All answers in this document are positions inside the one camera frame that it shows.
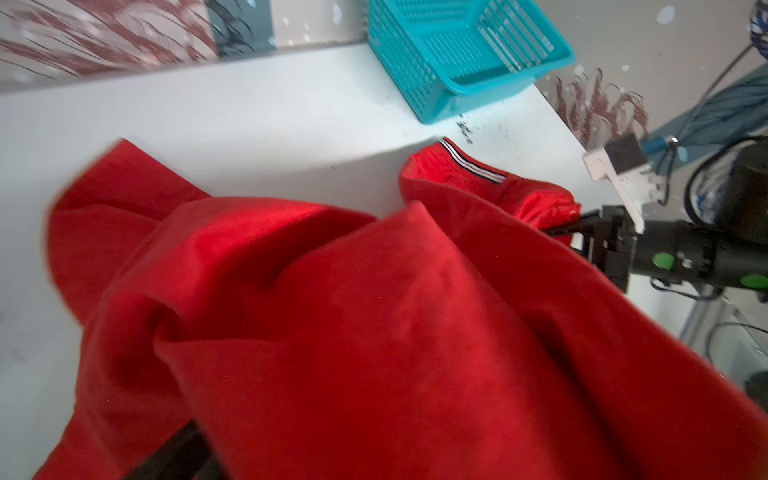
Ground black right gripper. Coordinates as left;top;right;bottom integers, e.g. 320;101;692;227
544;206;636;293

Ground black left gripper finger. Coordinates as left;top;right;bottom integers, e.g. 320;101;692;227
124;421;225;480

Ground red trousers with striped trim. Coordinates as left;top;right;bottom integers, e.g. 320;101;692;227
37;140;767;479

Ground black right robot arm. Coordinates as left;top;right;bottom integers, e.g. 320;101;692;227
545;134;767;302

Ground teal plastic basket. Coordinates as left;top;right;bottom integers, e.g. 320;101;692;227
368;0;575;124

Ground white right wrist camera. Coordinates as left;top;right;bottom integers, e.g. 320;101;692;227
582;133;668;234

